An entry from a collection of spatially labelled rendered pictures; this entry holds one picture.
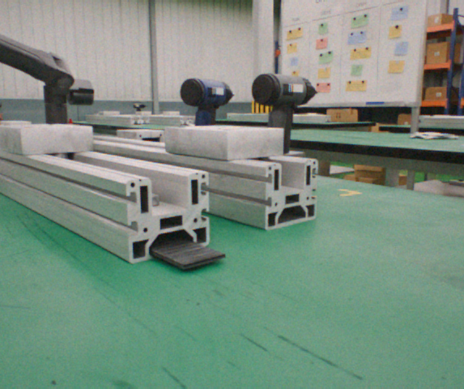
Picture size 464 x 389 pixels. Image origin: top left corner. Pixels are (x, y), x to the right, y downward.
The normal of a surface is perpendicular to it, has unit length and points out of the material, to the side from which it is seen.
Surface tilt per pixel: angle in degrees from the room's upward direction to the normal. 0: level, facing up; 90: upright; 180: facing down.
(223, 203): 90
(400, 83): 90
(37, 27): 90
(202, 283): 0
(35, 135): 90
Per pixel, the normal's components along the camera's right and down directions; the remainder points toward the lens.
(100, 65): 0.59, 0.14
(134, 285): 0.00, -0.98
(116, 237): -0.76, 0.11
